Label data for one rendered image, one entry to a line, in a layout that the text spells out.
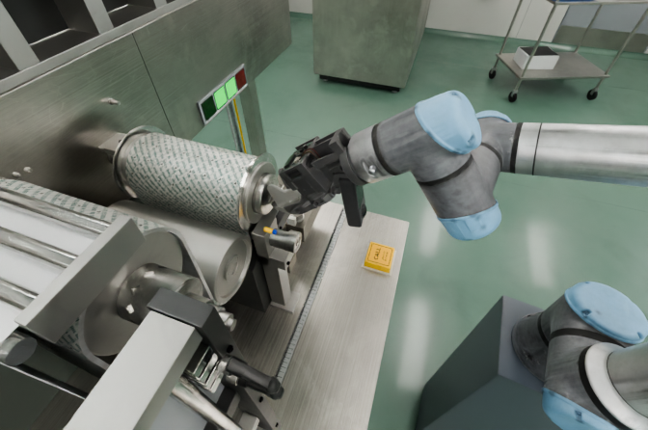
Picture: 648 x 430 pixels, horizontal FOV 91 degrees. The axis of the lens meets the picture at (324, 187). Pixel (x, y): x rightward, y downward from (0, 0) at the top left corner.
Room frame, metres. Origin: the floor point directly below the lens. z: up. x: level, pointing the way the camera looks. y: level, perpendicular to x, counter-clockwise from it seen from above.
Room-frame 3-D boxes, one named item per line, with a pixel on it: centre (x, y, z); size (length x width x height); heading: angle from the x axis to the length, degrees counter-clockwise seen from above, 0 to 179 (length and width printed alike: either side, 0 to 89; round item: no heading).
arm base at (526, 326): (0.25, -0.51, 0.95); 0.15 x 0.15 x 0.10
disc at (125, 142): (0.49, 0.36, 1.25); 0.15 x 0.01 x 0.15; 161
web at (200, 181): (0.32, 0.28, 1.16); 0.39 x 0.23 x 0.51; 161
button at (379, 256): (0.48, -0.15, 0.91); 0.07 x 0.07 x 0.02; 71
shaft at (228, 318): (0.14, 0.12, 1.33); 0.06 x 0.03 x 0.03; 71
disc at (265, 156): (0.40, 0.12, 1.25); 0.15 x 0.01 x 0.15; 161
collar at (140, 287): (0.16, 0.18, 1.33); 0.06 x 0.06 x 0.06; 71
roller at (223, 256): (0.33, 0.28, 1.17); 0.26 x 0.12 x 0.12; 71
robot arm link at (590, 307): (0.24, -0.50, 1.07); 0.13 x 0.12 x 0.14; 148
